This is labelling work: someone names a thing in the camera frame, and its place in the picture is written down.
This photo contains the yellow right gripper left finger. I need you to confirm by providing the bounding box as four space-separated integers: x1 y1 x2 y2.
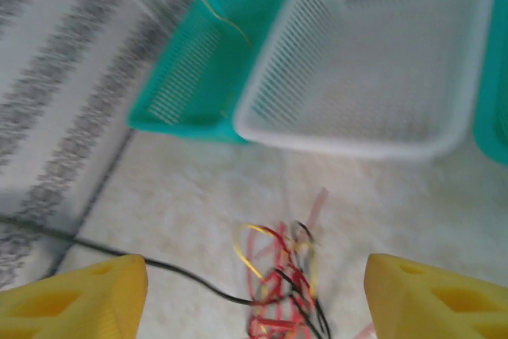
0 253 149 339

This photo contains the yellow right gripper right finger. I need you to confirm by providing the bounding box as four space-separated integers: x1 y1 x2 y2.
364 252 508 339

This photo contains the thin black cable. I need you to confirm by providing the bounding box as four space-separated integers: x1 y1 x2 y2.
0 214 255 307
291 220 318 260
273 267 333 339

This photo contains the thin red cable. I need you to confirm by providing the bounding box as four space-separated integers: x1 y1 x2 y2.
248 299 314 339
253 259 318 316
245 187 330 276

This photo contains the thin yellow cable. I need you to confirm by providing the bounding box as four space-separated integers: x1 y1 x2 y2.
232 222 318 300
197 0 254 48

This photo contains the teal plastic basket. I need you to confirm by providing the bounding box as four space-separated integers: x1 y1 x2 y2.
474 0 508 168
126 0 301 145

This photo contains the white plastic basket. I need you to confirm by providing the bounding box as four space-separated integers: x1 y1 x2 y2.
233 0 501 161

